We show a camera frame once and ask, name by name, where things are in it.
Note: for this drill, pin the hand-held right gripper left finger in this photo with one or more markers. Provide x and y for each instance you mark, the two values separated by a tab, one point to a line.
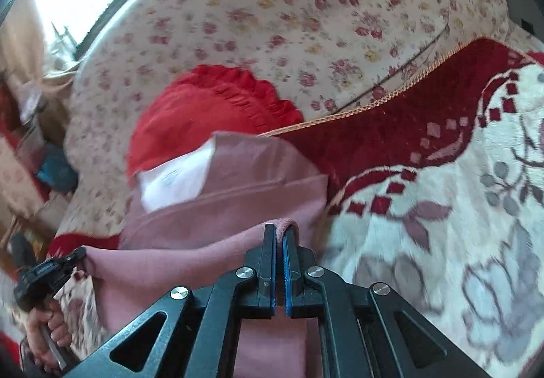
267	271

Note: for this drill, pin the pink long-sleeved shirt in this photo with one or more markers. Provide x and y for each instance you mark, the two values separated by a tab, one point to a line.
238	199

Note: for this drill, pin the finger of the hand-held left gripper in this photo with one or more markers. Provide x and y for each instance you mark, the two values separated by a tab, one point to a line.
75	259

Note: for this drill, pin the red and white floral blanket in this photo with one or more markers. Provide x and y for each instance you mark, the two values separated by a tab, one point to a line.
425	233

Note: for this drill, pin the teal cloth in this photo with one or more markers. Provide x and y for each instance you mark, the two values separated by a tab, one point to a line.
57	174

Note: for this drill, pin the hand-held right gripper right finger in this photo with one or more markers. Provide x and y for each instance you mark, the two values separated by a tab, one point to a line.
290	276

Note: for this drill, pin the beige curtain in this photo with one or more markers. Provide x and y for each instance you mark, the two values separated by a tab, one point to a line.
25	34

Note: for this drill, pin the person's left hand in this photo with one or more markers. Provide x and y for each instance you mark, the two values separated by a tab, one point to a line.
57	327

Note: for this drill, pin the red ruffled pillow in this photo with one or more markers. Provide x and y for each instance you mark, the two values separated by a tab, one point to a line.
191	114

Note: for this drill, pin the beige floral quilt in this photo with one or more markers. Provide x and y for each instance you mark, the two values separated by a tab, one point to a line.
297	21

